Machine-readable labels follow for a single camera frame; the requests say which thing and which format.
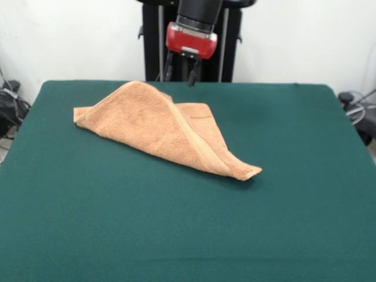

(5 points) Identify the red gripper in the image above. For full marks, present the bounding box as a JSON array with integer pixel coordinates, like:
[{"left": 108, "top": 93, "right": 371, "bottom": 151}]
[{"left": 163, "top": 21, "right": 219, "bottom": 88}]

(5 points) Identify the tan terry towel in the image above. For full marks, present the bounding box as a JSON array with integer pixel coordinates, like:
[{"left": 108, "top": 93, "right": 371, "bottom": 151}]
[{"left": 73, "top": 80, "right": 263, "bottom": 182}]

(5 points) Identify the dark green table cloth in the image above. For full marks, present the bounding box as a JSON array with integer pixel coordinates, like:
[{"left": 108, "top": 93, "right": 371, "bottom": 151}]
[{"left": 0, "top": 79, "right": 376, "bottom": 282}]

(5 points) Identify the black chair base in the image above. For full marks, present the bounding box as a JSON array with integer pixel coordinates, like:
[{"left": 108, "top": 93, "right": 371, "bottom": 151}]
[{"left": 0, "top": 79, "right": 32, "bottom": 140}]

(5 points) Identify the grey chair base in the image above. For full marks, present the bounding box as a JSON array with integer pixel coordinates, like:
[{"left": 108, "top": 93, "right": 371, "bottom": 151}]
[{"left": 337, "top": 89, "right": 376, "bottom": 146}]

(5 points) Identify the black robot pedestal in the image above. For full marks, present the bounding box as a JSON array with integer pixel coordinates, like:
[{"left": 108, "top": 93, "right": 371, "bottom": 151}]
[{"left": 135, "top": 0, "right": 256, "bottom": 83}]

